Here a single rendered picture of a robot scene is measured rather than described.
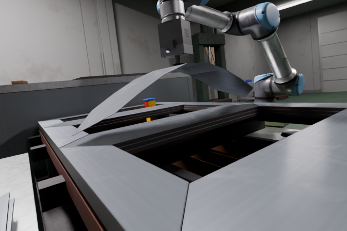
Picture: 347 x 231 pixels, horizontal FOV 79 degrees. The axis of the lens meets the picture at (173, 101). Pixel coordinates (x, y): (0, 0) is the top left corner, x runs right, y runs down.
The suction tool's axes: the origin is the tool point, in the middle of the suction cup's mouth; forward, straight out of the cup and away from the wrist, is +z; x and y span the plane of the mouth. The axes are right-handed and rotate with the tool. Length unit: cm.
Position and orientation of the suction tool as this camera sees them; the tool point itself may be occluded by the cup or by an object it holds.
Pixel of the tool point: (178, 70)
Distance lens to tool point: 68.6
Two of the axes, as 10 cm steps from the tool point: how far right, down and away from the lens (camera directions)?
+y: 8.6, -0.6, -5.2
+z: 1.2, 9.9, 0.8
